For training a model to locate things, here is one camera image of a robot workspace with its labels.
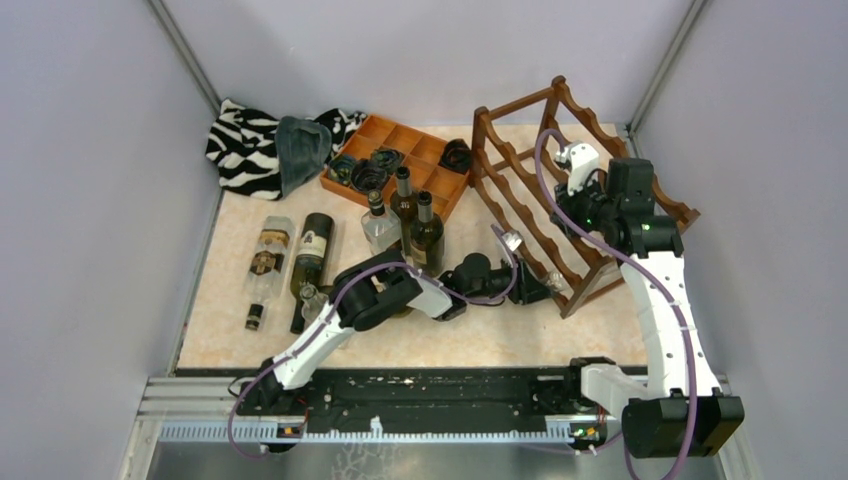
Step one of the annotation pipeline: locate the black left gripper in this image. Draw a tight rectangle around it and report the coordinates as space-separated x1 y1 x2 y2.
465 254 556 306

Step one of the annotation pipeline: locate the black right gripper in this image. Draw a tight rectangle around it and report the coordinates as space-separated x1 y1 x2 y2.
549 172 616 239

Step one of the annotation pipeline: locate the wooden wine rack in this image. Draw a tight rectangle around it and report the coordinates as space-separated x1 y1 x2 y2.
471 76 699 317

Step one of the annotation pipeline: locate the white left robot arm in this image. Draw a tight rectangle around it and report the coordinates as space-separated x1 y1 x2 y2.
239 252 553 415

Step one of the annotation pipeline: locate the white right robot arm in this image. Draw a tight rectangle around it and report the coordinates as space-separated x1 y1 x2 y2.
552 158 745 459

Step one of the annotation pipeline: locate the standing dark wine bottle front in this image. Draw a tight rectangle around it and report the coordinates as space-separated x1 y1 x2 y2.
410 191 445 277

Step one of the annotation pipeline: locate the standing dark wine bottle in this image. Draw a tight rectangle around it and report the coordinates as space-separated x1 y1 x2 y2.
390 166 418 233
410 191 445 277

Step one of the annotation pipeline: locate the standing dark wine bottle back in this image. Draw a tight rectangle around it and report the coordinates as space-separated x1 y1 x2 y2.
390 166 418 233

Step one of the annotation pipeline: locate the standing clear bottle black cap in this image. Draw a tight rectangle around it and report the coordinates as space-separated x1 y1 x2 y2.
361 190 402 255

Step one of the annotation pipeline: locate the small clear glass bottle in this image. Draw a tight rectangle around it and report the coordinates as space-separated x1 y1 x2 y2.
298 283 328 328

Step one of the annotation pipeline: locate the dark wine bottle lying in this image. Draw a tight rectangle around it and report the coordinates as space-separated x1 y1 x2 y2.
289 212 335 335

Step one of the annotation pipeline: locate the clear liquor bottle gold label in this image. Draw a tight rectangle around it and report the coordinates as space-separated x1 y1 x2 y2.
245 216 295 331

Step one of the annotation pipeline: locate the black rolled item right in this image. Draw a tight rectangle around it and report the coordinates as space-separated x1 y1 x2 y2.
438 138 472 175

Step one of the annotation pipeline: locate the orange wooden compartment tray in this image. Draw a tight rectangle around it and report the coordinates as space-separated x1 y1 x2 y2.
320 115 471 221

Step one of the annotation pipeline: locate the zebra striped cloth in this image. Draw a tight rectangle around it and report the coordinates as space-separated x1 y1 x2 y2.
205 98 369 201

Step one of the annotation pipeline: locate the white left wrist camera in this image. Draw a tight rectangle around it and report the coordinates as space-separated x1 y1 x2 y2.
500 230 524 254

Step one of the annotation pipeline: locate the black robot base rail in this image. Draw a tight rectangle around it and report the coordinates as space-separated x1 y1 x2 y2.
161 367 617 451

